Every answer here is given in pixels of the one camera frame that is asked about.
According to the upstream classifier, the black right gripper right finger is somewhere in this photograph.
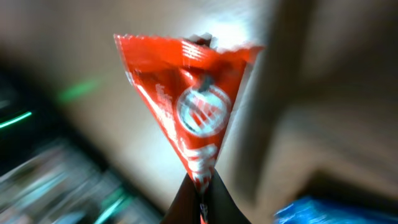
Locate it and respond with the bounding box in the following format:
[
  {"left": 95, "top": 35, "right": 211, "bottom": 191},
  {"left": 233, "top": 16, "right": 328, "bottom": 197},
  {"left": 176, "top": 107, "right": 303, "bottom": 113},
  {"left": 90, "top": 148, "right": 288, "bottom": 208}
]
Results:
[{"left": 206, "top": 171, "right": 251, "bottom": 224}]

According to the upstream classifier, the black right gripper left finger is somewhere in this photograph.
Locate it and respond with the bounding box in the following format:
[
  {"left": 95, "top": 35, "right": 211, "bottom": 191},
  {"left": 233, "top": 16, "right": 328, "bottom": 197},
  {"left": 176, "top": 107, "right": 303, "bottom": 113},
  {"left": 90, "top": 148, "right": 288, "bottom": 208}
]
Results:
[{"left": 160, "top": 174, "right": 201, "bottom": 224}]

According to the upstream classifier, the blue Oreo cookie pack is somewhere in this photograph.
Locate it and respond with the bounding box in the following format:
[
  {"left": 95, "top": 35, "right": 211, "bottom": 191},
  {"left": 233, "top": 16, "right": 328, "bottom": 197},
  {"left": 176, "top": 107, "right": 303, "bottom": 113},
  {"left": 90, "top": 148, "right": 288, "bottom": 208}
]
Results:
[{"left": 273, "top": 197, "right": 397, "bottom": 224}]

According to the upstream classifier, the red Nescafe coffee stick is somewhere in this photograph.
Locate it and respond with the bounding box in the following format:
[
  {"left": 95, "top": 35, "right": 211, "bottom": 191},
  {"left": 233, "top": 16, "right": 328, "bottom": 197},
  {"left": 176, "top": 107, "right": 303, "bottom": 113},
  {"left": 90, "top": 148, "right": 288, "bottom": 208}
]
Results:
[{"left": 114, "top": 34, "right": 262, "bottom": 223}]

